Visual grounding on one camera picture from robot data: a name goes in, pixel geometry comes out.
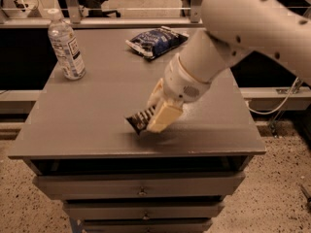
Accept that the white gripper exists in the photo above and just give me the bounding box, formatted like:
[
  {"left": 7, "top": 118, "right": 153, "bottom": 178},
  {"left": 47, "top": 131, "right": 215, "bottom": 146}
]
[{"left": 147, "top": 53, "right": 211, "bottom": 133}]

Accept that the blue snack bag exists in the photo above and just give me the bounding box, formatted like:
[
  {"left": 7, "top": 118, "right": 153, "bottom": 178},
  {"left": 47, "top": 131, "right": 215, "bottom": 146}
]
[{"left": 125, "top": 26, "right": 189, "bottom": 60}]

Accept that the white cable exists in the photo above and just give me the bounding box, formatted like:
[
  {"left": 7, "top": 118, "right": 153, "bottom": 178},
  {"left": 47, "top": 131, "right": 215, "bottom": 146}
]
[{"left": 246, "top": 77, "right": 300, "bottom": 117}]

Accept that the top grey drawer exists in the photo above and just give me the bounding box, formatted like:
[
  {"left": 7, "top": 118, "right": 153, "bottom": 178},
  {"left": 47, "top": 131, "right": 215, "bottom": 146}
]
[{"left": 33, "top": 172, "right": 245, "bottom": 200}]

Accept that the black rxbar chocolate bar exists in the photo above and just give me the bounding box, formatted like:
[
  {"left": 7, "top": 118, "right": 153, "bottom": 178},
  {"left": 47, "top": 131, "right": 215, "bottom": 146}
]
[{"left": 126, "top": 107, "right": 156, "bottom": 134}]

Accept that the middle grey drawer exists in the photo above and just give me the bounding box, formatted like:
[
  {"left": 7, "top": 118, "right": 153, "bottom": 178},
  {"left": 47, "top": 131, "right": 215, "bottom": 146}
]
[{"left": 63, "top": 201, "right": 225, "bottom": 220}]

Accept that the bottom grey drawer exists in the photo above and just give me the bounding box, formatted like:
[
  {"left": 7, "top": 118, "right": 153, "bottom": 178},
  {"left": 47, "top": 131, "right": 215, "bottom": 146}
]
[{"left": 83, "top": 218, "right": 212, "bottom": 233}]

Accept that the metal glass railing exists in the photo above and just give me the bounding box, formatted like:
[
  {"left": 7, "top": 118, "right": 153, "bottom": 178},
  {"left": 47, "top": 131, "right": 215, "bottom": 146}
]
[{"left": 0, "top": 0, "right": 311, "bottom": 29}]

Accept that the clear plastic water bottle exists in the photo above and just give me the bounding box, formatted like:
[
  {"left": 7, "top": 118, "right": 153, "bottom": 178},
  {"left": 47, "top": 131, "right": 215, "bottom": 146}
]
[{"left": 48, "top": 9, "right": 86, "bottom": 81}]

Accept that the grey drawer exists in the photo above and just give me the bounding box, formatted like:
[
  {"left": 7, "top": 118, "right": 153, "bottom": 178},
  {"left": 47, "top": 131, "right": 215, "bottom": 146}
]
[
  {"left": 33, "top": 172, "right": 245, "bottom": 200},
  {"left": 63, "top": 201, "right": 225, "bottom": 220},
  {"left": 83, "top": 218, "right": 212, "bottom": 233}
]

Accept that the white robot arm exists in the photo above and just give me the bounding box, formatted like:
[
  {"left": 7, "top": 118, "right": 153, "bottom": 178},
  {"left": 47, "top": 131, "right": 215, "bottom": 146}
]
[{"left": 147, "top": 0, "right": 311, "bottom": 133}]

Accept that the grey drawer cabinet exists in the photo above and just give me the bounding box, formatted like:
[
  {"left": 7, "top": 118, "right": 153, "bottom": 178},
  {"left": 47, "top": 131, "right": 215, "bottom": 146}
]
[{"left": 9, "top": 29, "right": 265, "bottom": 233}]

